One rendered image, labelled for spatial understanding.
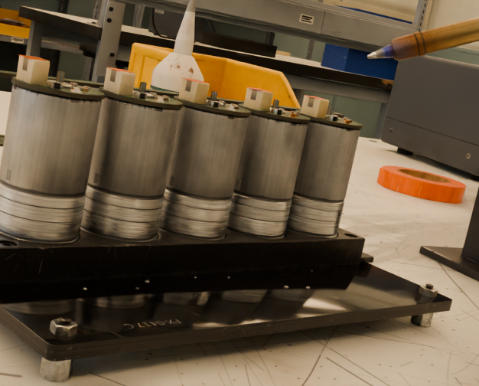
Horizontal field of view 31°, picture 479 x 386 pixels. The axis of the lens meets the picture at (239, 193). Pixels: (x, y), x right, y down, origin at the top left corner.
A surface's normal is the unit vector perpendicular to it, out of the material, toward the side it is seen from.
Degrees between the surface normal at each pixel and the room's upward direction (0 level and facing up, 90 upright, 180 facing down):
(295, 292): 0
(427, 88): 90
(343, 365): 0
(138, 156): 90
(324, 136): 90
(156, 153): 90
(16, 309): 0
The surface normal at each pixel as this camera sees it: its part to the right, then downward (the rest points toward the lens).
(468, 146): -0.89, -0.10
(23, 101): -0.50, 0.06
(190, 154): -0.26, 0.13
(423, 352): 0.20, -0.96
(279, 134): 0.25, 0.23
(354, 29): 0.55, 0.26
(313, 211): -0.01, 0.18
